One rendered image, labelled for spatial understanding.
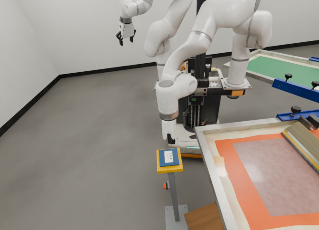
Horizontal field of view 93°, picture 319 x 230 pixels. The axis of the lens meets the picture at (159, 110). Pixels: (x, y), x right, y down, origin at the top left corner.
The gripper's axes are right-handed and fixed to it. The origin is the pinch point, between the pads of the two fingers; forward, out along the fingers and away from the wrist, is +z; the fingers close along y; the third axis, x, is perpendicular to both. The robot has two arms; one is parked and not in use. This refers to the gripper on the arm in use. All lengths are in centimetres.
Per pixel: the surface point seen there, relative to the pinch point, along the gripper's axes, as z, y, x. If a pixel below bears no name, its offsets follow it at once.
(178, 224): 111, 3, -1
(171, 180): 36.1, 0.7, -2.7
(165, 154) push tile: 15.0, -2.4, -4.3
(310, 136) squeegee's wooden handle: 9, -13, 64
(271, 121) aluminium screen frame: 13, -27, 54
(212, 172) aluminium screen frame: 13.0, 6.8, 18.0
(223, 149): 16.5, -8.9, 25.5
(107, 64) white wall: 92, -334, -216
